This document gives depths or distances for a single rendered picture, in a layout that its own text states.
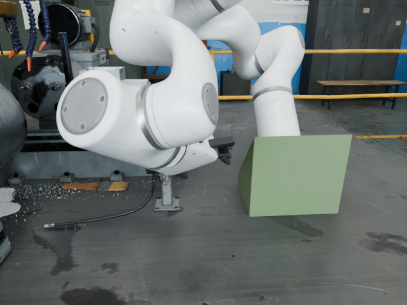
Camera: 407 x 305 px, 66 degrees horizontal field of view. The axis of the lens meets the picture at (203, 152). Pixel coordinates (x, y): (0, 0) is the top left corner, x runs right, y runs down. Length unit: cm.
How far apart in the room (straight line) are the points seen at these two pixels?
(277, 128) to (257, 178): 16
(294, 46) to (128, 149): 75
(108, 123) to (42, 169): 85
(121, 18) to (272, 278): 54
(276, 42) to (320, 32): 512
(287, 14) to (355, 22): 114
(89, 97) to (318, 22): 586
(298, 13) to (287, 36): 546
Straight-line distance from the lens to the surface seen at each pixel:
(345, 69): 641
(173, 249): 74
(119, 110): 32
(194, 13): 74
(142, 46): 45
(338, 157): 85
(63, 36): 122
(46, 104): 138
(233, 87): 577
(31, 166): 116
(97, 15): 430
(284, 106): 92
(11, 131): 87
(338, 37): 625
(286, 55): 100
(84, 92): 34
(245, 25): 85
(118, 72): 101
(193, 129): 32
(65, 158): 111
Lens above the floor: 126
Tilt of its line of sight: 22 degrees down
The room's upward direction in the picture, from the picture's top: straight up
